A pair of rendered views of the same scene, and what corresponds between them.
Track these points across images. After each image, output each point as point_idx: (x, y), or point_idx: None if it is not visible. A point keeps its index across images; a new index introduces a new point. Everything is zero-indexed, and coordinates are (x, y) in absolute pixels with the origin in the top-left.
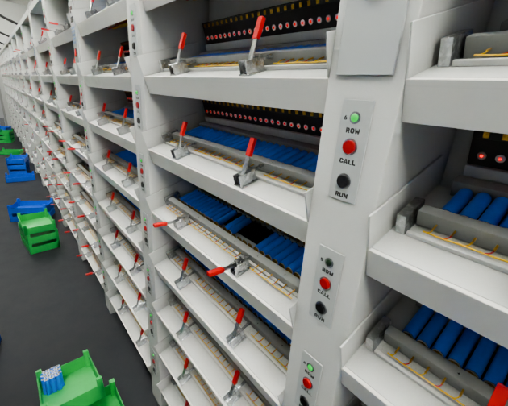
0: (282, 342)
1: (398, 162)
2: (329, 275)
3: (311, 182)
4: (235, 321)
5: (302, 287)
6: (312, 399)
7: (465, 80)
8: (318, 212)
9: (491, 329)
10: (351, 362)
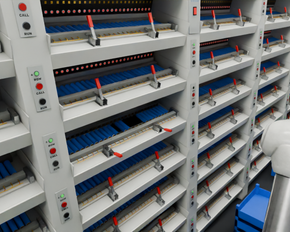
0: (164, 149)
1: None
2: (194, 91)
3: (166, 73)
4: (149, 167)
5: (188, 103)
6: (194, 136)
7: (206, 32)
8: (188, 75)
9: (212, 77)
10: None
